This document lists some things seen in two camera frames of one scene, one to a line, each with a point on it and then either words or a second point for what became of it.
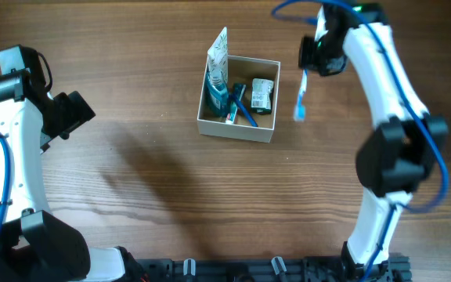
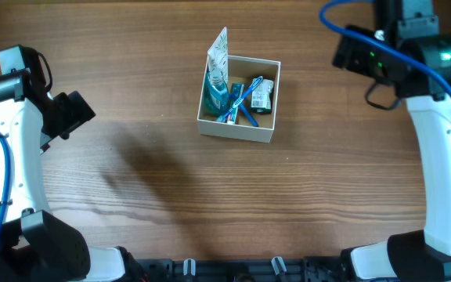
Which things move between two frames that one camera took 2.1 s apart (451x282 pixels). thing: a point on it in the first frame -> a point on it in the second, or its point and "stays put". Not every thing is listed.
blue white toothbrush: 299,111 -> 220,119
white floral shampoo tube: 218,62 stays put
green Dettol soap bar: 261,95 stays put
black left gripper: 77,109 stays put
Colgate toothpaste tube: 238,89 stays put
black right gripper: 306,62 -> 354,62
